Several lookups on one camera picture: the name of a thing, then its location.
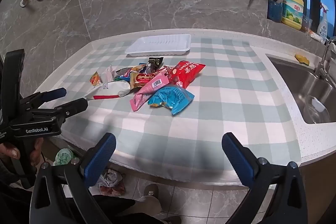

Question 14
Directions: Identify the pink snack packet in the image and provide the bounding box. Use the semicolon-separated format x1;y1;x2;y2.
129;67;170;111

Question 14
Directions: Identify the yellow dish soap bottle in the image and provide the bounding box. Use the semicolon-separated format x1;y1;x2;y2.
281;0;305;30

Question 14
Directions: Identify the dark blue snack packet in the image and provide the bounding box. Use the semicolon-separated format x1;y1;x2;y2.
115;68;132;82

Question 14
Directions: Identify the white red-striped snack packet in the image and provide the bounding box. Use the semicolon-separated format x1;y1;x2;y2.
84;80;131;101

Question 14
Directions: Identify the yellow sponge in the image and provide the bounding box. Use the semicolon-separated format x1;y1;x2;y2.
294;53;310;65

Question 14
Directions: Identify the brown gold snack packet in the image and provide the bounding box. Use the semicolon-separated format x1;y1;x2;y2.
130;70;160;89

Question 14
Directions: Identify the grey slipper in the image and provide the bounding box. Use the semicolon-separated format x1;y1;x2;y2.
144;183;160;201

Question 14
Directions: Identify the glass bowl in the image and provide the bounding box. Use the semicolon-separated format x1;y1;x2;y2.
302;95;331;123

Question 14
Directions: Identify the person's left hand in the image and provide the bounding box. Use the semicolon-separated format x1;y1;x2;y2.
0;137;45;164

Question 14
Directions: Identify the black snack packet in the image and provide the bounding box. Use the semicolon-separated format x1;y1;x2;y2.
146;57;164;73

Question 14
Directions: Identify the steel sink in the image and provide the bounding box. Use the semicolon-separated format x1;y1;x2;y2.
266;55;336;125

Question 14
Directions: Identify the crumpled cloth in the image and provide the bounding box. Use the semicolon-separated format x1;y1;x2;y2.
96;168;126;195

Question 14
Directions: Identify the red snack packet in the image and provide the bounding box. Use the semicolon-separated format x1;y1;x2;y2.
167;60;206;89

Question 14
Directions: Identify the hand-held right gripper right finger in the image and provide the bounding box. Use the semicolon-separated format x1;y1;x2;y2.
221;132;309;224

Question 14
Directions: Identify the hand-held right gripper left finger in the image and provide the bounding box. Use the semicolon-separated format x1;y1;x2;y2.
29;132;117;224

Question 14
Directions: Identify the person's leg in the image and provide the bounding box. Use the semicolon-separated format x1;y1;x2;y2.
66;194;163;224

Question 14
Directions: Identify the small white pink packet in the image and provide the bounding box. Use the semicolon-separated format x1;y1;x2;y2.
101;65;116;83

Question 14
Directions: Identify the white plastic tray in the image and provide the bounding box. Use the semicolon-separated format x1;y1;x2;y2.
125;34;192;57

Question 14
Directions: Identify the green white checked tablecloth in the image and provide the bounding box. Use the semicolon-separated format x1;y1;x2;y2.
43;35;301;184

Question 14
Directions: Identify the white spray bottle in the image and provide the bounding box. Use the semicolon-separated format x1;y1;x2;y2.
316;2;330;39

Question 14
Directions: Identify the small orange snack packet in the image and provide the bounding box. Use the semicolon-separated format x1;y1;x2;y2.
90;71;101;86

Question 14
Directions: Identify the steel faucet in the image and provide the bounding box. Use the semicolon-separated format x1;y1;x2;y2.
314;36;336;81

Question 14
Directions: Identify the light blue snack packet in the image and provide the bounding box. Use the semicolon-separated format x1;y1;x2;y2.
147;84;195;116

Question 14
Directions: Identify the blue utensil holder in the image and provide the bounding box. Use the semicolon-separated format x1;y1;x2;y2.
268;1;283;22

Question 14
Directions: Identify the green plastic bag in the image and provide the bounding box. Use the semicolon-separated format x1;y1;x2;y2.
54;148;75;167

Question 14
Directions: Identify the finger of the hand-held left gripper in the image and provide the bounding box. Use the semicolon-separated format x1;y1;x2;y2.
31;98;88;122
20;88;67;109

